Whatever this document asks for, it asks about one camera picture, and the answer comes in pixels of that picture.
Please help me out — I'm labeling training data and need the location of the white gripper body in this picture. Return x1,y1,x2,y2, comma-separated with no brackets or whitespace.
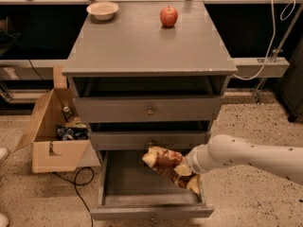
186,145,215,174

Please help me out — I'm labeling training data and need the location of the white shoe lower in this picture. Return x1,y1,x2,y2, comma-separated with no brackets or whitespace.
0,214,9,227

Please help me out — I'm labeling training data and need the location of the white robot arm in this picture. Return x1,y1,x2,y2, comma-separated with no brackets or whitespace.
174,134,303,184

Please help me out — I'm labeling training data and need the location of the metal can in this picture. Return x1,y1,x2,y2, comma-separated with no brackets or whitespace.
62,106,73,122

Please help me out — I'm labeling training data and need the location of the white shoe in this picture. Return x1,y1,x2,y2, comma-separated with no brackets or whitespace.
0,214,9,227
0,148,9,164

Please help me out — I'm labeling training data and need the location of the brown chip bag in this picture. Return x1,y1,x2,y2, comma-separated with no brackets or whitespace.
142,147,201,195

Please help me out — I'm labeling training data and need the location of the black floor cable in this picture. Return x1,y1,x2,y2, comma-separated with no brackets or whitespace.
51,166,96,227

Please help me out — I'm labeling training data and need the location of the grey top drawer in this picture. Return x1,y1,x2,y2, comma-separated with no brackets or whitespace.
73,96,223,123

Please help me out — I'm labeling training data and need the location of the grey bottom drawer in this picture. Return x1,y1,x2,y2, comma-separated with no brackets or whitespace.
90,150,214,220

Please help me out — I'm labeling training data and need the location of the white bowl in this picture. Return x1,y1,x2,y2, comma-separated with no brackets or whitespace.
86,1,119,21

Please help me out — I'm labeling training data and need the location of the red apple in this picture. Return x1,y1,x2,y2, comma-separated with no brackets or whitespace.
160,6,178,27

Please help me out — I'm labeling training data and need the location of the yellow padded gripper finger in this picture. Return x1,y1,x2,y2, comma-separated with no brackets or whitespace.
174,164,192,176

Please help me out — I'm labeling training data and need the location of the cardboard box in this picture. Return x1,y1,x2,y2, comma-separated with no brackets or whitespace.
14,87,92,174

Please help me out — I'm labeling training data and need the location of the white shoe upper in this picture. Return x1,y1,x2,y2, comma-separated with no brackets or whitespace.
0,148,9,164

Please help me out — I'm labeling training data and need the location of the grey drawer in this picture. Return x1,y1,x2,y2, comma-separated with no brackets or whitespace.
90,150,214,220
73,96,223,123
89,131,211,150

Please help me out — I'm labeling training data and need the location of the grey middle drawer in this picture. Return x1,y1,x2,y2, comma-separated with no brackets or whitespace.
89,131,211,150

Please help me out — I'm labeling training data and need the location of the grey drawer cabinet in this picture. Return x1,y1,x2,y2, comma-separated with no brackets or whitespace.
62,0,238,158

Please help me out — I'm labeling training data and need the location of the white hanging cable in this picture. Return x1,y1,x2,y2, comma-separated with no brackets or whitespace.
232,0,297,81

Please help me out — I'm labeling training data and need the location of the blue snack bag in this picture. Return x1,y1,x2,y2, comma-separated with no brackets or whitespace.
56,124,88,141

